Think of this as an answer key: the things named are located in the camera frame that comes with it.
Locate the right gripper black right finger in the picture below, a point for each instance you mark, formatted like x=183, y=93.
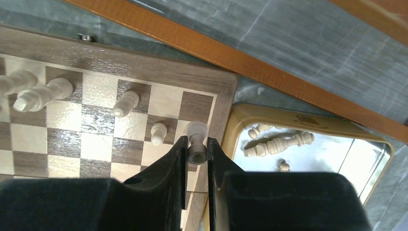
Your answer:
x=276, y=201

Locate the wooden chessboard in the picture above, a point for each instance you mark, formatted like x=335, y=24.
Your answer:
x=80, y=136

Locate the white queen chess piece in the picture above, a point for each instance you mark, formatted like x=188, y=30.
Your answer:
x=16, y=82

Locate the white chess pawn lying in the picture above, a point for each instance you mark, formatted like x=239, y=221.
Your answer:
x=255, y=131

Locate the white chess king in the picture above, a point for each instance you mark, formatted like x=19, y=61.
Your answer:
x=278, y=145

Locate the white bishop chess piece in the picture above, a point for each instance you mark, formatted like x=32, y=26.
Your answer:
x=36, y=98

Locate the orange wooden shelf rack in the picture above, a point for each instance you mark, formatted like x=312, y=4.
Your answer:
x=189, y=41

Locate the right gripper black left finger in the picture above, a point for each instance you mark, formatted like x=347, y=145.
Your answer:
x=151, y=200

